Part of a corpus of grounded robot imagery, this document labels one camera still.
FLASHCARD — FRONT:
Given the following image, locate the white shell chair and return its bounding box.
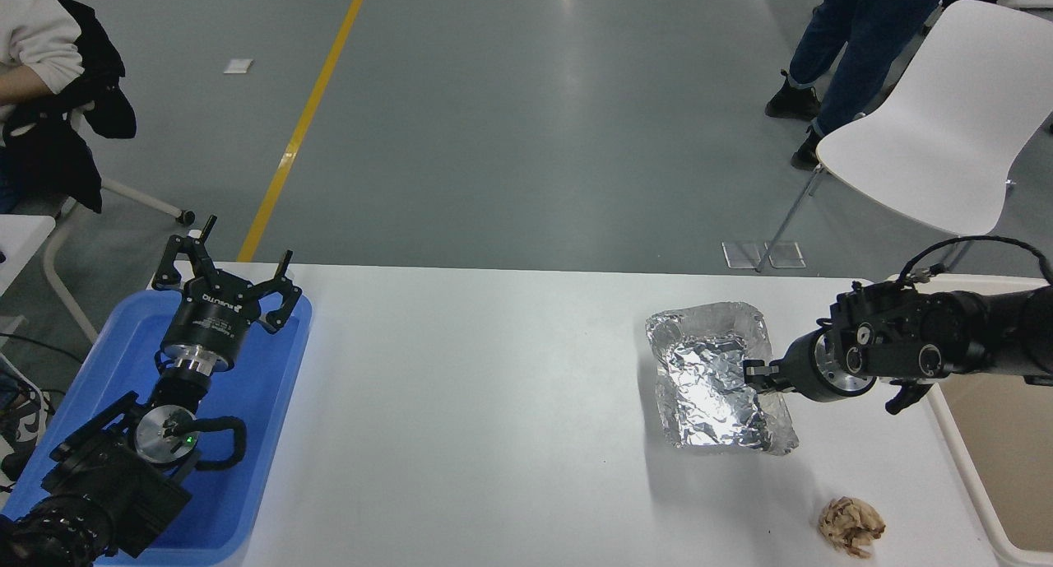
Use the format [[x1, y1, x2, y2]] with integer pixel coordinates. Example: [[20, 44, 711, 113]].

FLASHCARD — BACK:
[[755, 0, 1053, 274]]

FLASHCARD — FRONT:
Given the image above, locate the seated person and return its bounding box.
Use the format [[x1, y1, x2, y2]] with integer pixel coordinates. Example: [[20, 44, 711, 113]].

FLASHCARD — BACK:
[[0, 0, 137, 215]]

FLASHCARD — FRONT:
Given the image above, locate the thin black floor cable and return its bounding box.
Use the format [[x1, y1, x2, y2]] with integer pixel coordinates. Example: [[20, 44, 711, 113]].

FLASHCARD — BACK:
[[0, 332, 85, 364]]

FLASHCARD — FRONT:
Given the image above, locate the blue plastic tray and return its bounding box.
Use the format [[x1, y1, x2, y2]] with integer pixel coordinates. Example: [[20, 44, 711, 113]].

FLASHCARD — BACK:
[[0, 290, 314, 566]]

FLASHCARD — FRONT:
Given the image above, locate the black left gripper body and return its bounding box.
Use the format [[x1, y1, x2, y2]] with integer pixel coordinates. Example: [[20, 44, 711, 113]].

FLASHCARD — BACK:
[[160, 272, 266, 358]]

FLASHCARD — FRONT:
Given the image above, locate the large pale bin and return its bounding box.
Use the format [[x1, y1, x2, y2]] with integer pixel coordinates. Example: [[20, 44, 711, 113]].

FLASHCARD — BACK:
[[905, 272, 1053, 567]]

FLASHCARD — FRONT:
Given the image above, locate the crumpled tan paper ball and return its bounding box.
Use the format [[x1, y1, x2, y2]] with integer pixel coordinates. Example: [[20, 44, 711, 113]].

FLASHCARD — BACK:
[[818, 496, 888, 559]]

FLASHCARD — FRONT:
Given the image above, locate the chair with white tube legs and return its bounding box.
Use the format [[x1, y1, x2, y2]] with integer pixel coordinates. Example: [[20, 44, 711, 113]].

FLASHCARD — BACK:
[[42, 176, 197, 345]]

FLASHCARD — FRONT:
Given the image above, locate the standing person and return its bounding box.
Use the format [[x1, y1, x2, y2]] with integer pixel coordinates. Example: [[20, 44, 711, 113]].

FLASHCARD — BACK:
[[764, 0, 960, 172]]

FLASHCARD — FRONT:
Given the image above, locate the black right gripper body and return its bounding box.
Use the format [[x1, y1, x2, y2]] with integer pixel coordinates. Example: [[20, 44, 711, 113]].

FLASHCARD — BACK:
[[776, 331, 826, 402]]

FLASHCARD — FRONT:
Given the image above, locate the foil tray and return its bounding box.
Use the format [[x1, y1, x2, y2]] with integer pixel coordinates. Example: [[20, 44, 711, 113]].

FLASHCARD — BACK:
[[644, 301, 800, 458]]

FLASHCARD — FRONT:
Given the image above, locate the small white side table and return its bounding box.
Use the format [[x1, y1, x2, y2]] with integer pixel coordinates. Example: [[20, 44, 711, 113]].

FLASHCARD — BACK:
[[0, 214, 57, 298]]

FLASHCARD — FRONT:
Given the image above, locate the clear floor plate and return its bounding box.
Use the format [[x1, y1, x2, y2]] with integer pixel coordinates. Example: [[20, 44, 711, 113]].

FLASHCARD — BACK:
[[721, 241, 765, 271], [764, 241, 806, 271]]

